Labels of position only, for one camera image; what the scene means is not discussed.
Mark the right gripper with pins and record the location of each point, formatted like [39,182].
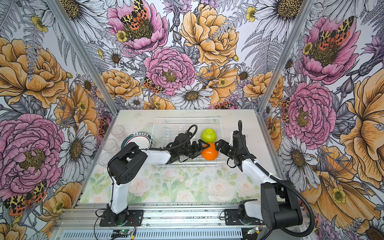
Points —
[221,142]

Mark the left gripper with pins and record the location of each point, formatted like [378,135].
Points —
[196,152]

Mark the orange plastic bowl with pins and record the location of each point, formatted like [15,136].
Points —
[210,153]

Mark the green plastic bowl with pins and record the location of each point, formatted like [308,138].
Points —
[209,135]

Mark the white wire dish rack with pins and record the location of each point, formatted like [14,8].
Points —
[165,130]

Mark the red green rimmed plate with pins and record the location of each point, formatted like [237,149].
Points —
[142,139]

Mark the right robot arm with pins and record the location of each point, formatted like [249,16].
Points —
[279,206]

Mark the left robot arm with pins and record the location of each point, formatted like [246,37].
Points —
[126,164]

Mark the small green circuit board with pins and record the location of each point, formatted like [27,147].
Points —
[120,233]

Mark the aluminium front rail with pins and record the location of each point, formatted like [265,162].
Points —
[155,216]

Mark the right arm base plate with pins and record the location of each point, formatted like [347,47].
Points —
[234,217]

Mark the white slotted cable duct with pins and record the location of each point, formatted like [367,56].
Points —
[157,234]

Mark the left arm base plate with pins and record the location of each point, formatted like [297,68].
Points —
[127,218]

